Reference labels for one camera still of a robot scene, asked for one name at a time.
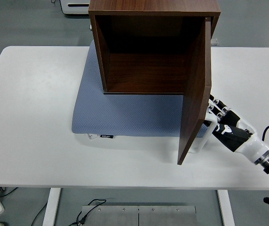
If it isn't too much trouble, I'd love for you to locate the blue textured mat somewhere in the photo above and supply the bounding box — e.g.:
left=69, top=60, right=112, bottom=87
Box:
left=71, top=40, right=208, bottom=138

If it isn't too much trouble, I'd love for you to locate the brown wooden cabinet door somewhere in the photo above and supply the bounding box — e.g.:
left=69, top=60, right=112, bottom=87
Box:
left=177, top=17, right=212, bottom=165

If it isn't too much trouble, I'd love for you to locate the white table leg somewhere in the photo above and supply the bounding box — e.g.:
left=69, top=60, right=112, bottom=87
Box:
left=42, top=187, right=62, bottom=226
left=217, top=189, right=236, bottom=226

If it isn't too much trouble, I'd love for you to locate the white cabinet door handle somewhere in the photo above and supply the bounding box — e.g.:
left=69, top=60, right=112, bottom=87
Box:
left=190, top=113, right=219, bottom=153

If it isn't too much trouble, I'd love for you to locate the white appliance with slot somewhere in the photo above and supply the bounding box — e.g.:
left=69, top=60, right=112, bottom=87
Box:
left=60, top=0, right=90, bottom=16

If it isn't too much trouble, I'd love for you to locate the brown wooden cabinet body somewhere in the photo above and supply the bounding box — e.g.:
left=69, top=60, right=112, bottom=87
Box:
left=88, top=0, right=222, bottom=96

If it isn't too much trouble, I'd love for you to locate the thin black floor cable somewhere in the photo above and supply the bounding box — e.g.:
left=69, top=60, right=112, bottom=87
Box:
left=30, top=203, right=48, bottom=226

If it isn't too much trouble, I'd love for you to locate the black cable with plug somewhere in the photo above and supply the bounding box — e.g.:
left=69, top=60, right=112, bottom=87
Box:
left=68, top=199, right=107, bottom=226

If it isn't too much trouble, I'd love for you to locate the grey metal plate with screws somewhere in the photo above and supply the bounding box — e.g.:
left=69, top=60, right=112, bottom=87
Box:
left=81, top=205, right=139, bottom=226
left=138, top=206, right=196, bottom=226

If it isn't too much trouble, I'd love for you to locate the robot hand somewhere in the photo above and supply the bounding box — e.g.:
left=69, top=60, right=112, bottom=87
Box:
left=206, top=94, right=269, bottom=163

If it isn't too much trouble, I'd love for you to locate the black cable at power strip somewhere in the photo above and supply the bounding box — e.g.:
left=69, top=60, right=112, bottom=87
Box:
left=0, top=186, right=19, bottom=198

